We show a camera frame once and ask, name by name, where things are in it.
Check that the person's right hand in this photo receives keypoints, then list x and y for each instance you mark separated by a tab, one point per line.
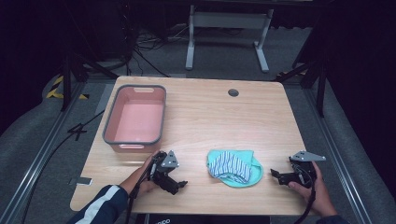
320	196

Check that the pink basin with grey rim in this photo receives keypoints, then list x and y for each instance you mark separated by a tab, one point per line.
137	121

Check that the person's left hand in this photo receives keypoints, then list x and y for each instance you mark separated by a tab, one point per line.
141	183

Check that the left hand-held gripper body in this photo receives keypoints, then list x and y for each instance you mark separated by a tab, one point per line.
164	174

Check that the black metal stand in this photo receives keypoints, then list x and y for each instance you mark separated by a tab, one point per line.
74	71
314	74

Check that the white metal desk frame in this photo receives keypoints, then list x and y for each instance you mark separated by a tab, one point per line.
230	20

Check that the grey tape piece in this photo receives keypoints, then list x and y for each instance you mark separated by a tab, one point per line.
81	181

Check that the black device with white print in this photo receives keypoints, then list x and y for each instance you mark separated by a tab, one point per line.
202	219

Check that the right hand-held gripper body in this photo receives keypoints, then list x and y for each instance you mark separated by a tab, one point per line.
303	169

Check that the yellow black hazard tape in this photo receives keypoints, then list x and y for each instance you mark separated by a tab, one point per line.
56	88

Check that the aluminium floor rail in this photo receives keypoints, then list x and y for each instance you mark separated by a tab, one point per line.
37	161
339	149

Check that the black tape mark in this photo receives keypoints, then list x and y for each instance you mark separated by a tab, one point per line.
77	130

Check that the teal and striped cloth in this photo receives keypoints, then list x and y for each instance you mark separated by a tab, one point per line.
232	169

